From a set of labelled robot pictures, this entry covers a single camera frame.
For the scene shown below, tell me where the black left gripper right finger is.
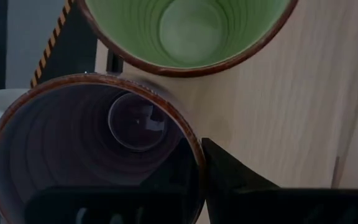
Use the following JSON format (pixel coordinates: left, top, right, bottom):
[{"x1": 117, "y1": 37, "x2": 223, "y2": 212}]
[{"x1": 201, "y1": 138, "x2": 279, "y2": 224}]

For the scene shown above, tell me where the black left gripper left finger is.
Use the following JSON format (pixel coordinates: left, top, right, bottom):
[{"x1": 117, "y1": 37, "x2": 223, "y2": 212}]
[{"x1": 141, "y1": 139, "x2": 198, "y2": 187}]

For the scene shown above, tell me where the purple ribbed mug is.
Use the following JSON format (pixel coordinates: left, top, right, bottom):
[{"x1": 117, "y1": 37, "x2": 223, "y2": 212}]
[{"x1": 0, "y1": 73, "x2": 207, "y2": 224}]

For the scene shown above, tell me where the green ribbed mug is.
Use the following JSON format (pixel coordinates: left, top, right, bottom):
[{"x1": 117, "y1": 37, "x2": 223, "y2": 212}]
[{"x1": 76, "y1": 0, "x2": 300, "y2": 78}]

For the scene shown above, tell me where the black hazard-striped floor mat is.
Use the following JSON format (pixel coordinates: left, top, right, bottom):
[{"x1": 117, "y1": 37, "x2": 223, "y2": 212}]
[{"x1": 29, "y1": 0, "x2": 101, "y2": 90}]

